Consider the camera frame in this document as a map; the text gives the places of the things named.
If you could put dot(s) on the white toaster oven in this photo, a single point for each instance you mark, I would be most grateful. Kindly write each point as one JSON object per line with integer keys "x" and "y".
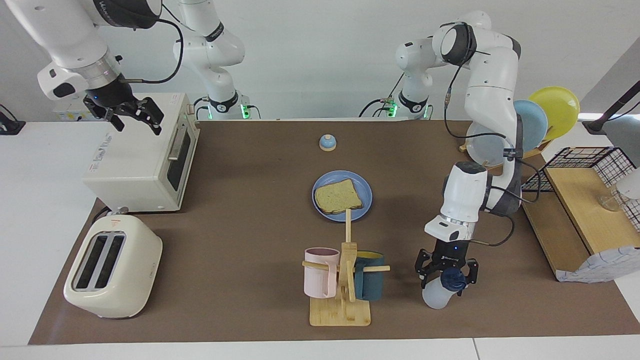
{"x": 135, "y": 165}

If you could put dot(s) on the wooden mug tree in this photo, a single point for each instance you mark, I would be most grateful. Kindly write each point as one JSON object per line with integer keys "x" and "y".
{"x": 345, "y": 315}

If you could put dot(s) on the toasted bread slice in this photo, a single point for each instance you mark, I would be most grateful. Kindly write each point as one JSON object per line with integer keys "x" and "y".
{"x": 337, "y": 197}

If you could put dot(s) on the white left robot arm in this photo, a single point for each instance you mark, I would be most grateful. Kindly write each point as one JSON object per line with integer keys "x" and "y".
{"x": 490, "y": 90}

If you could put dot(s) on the cream two-slot toaster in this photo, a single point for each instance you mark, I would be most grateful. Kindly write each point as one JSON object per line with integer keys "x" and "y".
{"x": 125, "y": 270}

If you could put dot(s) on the dark teal mug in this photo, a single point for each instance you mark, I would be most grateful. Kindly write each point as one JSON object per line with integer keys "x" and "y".
{"x": 372, "y": 282}

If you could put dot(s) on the wooden plate rack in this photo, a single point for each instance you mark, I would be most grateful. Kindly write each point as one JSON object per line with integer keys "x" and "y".
{"x": 530, "y": 154}

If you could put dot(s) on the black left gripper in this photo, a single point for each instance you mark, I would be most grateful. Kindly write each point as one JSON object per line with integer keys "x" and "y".
{"x": 449, "y": 256}

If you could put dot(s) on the blue round plate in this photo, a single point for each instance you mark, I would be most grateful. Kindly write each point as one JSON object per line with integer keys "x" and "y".
{"x": 367, "y": 201}
{"x": 532, "y": 122}

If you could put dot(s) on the brown table mat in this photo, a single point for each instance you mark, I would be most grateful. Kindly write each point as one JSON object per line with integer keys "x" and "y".
{"x": 240, "y": 240}

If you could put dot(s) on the black table clamp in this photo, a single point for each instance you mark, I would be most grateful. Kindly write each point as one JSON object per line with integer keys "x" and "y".
{"x": 10, "y": 126}

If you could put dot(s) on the white squeeze bottle blue cap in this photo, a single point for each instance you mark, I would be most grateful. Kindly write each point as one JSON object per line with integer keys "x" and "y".
{"x": 437, "y": 297}

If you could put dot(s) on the grey round plate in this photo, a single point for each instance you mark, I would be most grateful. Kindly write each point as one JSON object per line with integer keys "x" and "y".
{"x": 487, "y": 150}

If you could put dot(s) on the clear glass jar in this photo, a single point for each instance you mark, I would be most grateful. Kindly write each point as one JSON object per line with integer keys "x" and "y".
{"x": 610, "y": 202}

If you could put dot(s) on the wooden shelf unit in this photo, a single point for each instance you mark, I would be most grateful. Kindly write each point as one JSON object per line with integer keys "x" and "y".
{"x": 585, "y": 210}

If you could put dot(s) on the yellow round plate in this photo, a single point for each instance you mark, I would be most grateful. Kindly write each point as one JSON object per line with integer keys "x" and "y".
{"x": 557, "y": 107}

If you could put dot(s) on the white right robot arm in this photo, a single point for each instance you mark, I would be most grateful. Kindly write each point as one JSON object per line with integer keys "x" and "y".
{"x": 65, "y": 35}

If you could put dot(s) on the white frosted container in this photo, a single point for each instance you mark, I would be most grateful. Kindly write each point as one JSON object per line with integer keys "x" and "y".
{"x": 629, "y": 185}

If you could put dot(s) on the black camera stand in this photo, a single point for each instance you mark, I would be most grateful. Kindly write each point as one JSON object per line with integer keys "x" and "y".
{"x": 595, "y": 125}

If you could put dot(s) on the small blue call bell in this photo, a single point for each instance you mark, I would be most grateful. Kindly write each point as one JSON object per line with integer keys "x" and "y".
{"x": 327, "y": 143}

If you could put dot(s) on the pink mug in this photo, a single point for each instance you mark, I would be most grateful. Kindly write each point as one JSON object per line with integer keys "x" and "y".
{"x": 317, "y": 277}

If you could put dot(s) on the marble patterned shelf panel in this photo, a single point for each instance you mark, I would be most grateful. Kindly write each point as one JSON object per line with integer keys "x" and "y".
{"x": 600, "y": 265}

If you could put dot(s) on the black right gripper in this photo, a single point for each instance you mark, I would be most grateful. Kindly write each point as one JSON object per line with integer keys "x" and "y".
{"x": 110, "y": 97}

